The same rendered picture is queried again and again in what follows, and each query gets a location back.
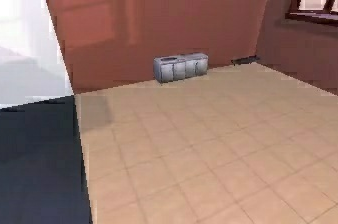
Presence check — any dark framed window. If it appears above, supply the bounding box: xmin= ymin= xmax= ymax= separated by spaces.
xmin=285 ymin=0 xmax=338 ymax=32

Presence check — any grey sink cupboard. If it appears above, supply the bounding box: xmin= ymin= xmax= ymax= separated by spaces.
xmin=153 ymin=52 xmax=210 ymax=84

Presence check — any small black flat object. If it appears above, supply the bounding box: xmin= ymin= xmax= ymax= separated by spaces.
xmin=231 ymin=55 xmax=261 ymax=66

